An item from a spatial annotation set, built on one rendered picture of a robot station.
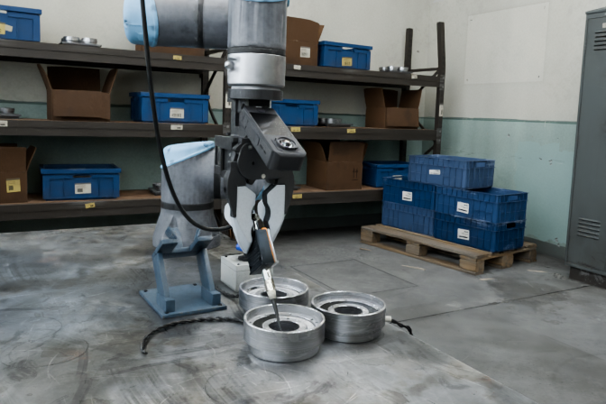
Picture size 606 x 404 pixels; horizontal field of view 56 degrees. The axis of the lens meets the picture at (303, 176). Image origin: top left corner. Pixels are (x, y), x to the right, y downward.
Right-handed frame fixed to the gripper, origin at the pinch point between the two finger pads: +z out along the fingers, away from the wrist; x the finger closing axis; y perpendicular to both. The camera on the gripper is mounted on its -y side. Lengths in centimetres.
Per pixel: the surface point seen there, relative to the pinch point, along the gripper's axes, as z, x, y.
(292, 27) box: -84, -197, 345
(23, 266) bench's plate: 13, 24, 50
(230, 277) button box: 11.3, -5.9, 22.1
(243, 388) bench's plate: 13.0, 7.1, -11.6
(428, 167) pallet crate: 24, -290, 278
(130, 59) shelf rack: -48, -67, 341
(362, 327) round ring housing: 10.7, -11.9, -7.6
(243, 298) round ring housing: 10.1, -1.7, 7.7
